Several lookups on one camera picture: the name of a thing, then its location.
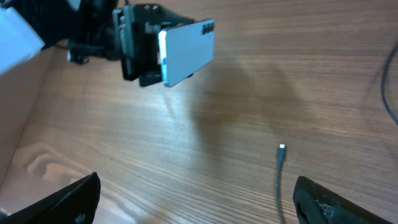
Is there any black USB charging cable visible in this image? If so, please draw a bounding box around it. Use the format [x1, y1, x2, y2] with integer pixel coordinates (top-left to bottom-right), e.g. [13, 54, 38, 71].
[275, 40, 398, 224]

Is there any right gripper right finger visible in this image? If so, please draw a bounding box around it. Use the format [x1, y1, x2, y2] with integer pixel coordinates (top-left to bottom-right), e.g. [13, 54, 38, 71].
[293, 176, 392, 224]

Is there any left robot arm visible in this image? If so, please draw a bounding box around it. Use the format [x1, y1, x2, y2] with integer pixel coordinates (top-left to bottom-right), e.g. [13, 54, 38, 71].
[1, 0, 195, 87]

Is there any Galaxy S25 smartphone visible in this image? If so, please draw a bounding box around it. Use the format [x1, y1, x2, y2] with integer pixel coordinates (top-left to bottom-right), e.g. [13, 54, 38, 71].
[158, 19, 215, 88]

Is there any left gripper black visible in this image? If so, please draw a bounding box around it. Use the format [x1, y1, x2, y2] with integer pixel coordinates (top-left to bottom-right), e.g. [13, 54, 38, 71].
[112, 4, 195, 87]

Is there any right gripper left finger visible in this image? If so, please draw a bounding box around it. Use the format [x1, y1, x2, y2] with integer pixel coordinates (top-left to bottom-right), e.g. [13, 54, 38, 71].
[1, 172, 101, 224]

